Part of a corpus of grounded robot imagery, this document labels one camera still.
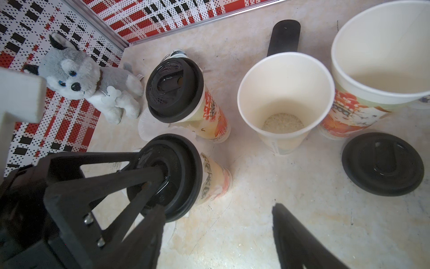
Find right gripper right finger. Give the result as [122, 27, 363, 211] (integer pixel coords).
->
[272, 203, 347, 269]

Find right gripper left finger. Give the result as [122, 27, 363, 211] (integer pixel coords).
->
[95, 205, 166, 269]

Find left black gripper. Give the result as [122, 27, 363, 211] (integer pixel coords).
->
[1, 152, 165, 269]

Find black cup lid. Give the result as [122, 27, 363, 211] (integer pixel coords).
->
[146, 57, 204, 123]
[342, 132, 424, 197]
[131, 133, 203, 223]

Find translucent paper disc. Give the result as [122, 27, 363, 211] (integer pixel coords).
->
[138, 108, 197, 142]
[134, 214, 176, 247]

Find grey husky plush toy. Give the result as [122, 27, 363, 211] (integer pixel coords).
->
[23, 33, 144, 124]

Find middle tall paper cup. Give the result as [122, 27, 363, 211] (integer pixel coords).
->
[237, 52, 335, 156]

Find white twin-bell alarm clock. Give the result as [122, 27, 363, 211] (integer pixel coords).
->
[161, 49, 188, 62]

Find paper cup red flowers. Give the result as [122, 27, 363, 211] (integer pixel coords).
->
[318, 1, 430, 140]

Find black glasses case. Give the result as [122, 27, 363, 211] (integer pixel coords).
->
[267, 20, 301, 57]

